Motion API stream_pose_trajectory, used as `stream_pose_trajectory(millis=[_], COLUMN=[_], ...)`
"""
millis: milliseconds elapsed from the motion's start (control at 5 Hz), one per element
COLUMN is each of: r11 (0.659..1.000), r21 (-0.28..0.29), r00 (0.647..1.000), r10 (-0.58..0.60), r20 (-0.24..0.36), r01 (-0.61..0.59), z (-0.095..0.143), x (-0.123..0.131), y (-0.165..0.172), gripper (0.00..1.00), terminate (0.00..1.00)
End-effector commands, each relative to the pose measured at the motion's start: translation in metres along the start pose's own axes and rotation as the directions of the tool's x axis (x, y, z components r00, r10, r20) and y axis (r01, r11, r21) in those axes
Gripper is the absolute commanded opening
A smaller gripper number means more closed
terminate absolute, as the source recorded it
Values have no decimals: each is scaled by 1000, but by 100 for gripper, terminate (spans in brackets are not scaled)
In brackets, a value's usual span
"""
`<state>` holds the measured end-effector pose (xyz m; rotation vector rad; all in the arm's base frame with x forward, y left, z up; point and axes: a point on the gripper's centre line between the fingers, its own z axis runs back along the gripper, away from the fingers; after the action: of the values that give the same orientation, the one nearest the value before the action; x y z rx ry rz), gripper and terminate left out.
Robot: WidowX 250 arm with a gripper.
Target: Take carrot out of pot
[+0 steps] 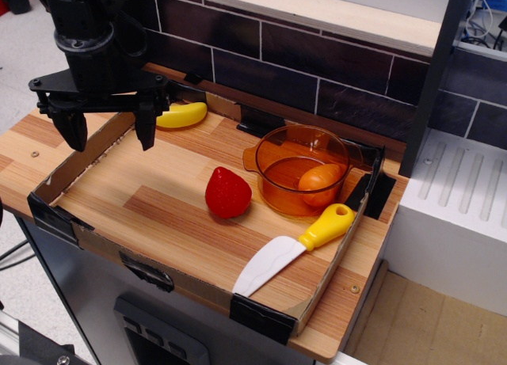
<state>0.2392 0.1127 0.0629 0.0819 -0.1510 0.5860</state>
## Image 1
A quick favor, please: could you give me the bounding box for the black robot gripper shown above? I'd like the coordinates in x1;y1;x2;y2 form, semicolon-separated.
29;22;169;152

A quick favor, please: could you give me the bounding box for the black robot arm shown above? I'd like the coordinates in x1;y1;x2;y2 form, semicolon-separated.
29;0;169;151

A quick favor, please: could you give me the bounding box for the cardboard fence with black tape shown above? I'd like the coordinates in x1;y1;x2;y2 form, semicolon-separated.
28;87;406;359

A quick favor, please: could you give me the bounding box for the transparent orange plastic pot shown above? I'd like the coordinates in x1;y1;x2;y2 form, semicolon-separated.
242;125;363;217

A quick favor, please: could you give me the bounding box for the yellow toy banana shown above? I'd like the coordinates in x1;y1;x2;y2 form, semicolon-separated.
156;102;208;129

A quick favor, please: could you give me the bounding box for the red toy strawberry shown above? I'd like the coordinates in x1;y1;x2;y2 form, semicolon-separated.
205;166;252;219

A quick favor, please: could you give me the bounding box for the yellow white toy knife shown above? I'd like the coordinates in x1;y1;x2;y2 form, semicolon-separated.
232;203;356;297

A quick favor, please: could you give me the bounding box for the grey toy oven front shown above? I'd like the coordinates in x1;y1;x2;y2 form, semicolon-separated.
114;298;211;364

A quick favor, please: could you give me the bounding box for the white toy sink drainboard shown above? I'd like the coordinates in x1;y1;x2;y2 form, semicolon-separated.
384;130;506;315

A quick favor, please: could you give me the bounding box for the black cable on floor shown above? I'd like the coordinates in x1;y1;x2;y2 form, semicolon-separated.
0;240;36;271

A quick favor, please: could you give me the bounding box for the dark grey upright post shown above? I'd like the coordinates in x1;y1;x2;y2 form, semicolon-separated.
398;0;469;177

